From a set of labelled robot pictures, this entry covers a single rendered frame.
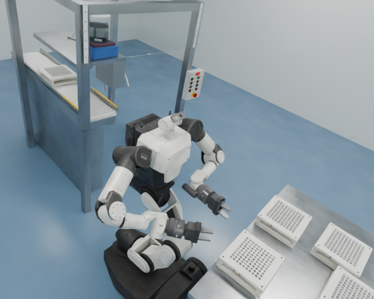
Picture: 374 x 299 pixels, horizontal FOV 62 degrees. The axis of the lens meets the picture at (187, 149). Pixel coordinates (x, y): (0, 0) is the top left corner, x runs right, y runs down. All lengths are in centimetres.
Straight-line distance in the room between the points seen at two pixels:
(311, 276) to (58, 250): 181
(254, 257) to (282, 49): 404
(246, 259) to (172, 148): 64
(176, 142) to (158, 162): 14
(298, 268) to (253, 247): 27
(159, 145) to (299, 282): 96
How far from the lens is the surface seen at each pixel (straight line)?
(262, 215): 184
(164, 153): 150
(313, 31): 507
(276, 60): 532
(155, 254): 211
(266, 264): 163
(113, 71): 232
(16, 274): 262
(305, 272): 180
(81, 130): 234
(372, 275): 202
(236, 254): 161
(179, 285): 230
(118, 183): 137
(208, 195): 168
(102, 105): 259
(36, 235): 280
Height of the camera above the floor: 215
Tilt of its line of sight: 35 degrees down
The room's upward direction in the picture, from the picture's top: 12 degrees clockwise
